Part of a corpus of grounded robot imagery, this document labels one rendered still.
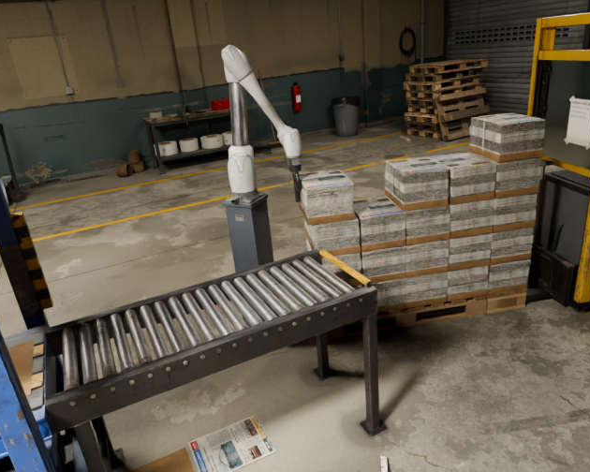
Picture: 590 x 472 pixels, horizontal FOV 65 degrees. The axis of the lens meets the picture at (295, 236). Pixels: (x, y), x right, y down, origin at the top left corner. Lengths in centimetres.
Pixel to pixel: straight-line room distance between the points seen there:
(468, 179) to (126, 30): 702
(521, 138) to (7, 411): 282
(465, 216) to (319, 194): 96
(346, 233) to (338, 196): 25
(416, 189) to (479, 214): 48
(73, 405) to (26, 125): 736
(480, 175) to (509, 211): 33
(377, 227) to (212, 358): 145
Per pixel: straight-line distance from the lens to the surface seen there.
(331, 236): 280
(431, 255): 307
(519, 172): 317
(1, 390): 154
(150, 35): 900
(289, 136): 275
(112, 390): 181
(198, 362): 184
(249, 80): 270
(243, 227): 279
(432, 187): 292
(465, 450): 252
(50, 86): 883
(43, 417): 179
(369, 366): 228
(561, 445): 266
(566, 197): 376
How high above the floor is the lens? 182
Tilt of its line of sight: 22 degrees down
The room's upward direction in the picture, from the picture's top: 6 degrees counter-clockwise
